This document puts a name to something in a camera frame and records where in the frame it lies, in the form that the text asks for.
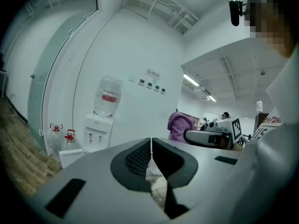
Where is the purple fleece jacket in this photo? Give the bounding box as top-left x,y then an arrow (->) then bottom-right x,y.
167,111 -> 196,145

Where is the white water dispenser cabinet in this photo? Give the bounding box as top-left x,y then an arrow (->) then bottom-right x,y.
58,112 -> 115,169

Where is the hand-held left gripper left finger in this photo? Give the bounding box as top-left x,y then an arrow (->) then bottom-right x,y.
30,137 -> 174,224

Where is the person's white shirt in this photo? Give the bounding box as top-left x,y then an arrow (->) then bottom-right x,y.
181,43 -> 299,224

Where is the white wall sign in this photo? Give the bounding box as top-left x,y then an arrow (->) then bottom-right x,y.
145,67 -> 161,81

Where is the clear jug with red handle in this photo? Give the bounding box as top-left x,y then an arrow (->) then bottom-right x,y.
47,123 -> 64,161
62,129 -> 82,152

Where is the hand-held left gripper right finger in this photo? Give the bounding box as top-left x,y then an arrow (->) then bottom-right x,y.
152,137 -> 242,220

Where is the white ceiling cable tray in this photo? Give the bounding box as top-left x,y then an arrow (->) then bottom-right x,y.
121,0 -> 199,34

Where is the person's head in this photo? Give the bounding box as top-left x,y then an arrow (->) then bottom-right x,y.
243,0 -> 297,58

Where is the large clear water bottle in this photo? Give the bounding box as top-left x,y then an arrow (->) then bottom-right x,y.
93,75 -> 124,118

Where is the brown box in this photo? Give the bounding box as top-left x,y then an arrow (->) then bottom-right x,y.
253,112 -> 270,136

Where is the black head-worn camera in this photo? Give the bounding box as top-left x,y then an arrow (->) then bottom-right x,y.
228,0 -> 267,27

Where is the frosted glass door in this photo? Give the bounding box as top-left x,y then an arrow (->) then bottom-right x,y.
27,9 -> 98,152

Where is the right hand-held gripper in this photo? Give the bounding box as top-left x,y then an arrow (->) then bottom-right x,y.
185,116 -> 247,150

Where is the white cloth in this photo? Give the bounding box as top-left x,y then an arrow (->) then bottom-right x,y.
145,157 -> 164,176

